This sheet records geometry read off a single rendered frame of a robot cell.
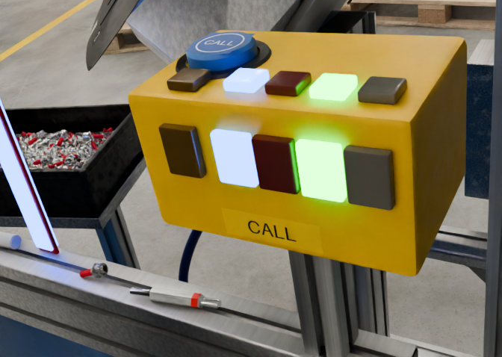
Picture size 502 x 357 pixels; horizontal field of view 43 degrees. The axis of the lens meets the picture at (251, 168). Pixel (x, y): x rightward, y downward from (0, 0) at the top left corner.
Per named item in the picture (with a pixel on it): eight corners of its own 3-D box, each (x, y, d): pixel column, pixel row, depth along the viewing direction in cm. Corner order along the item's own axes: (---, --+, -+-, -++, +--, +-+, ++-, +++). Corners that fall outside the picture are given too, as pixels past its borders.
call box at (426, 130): (467, 195, 39) (469, 29, 33) (418, 304, 32) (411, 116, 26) (243, 162, 47) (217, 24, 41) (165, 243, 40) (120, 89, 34)
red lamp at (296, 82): (313, 82, 31) (311, 71, 31) (297, 98, 30) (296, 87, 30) (281, 80, 32) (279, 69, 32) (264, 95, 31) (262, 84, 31)
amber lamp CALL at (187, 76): (213, 78, 34) (211, 68, 34) (195, 92, 33) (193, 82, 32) (186, 76, 35) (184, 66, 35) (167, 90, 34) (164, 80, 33)
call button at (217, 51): (271, 56, 37) (267, 28, 36) (237, 85, 34) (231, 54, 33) (214, 53, 39) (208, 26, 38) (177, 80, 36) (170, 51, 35)
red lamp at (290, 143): (302, 189, 32) (295, 137, 30) (297, 196, 31) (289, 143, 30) (264, 183, 33) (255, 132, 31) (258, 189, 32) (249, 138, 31)
